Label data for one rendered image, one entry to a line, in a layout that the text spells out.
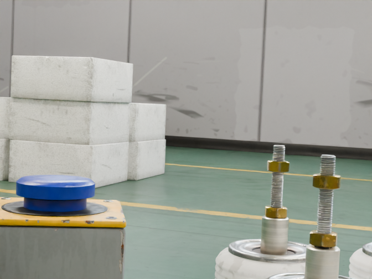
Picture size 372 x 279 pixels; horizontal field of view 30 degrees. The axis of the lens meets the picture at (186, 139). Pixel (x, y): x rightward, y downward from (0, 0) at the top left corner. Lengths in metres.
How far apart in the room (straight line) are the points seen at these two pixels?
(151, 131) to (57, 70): 0.70
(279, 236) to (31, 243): 0.29
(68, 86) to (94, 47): 3.34
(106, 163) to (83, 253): 2.67
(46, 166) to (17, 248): 2.64
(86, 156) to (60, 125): 0.18
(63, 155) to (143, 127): 0.55
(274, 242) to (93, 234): 0.27
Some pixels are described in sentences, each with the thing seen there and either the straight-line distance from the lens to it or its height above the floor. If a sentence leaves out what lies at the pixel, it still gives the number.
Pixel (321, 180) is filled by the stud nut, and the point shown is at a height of 0.33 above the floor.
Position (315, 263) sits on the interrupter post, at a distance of 0.47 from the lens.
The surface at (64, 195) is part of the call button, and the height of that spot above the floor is 0.32.
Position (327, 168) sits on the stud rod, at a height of 0.33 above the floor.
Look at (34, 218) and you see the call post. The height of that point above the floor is 0.31.
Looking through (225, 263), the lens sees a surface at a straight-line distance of 0.57.
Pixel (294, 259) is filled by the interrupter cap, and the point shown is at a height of 0.25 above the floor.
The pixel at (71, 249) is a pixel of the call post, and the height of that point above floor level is 0.30.
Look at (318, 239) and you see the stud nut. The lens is 0.46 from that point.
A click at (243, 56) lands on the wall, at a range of 5.71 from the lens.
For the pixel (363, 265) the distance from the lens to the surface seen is 0.60.
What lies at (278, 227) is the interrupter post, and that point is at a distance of 0.57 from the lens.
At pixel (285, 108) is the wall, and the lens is 5.60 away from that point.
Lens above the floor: 0.37
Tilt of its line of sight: 3 degrees down
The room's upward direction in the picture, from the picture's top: 3 degrees clockwise
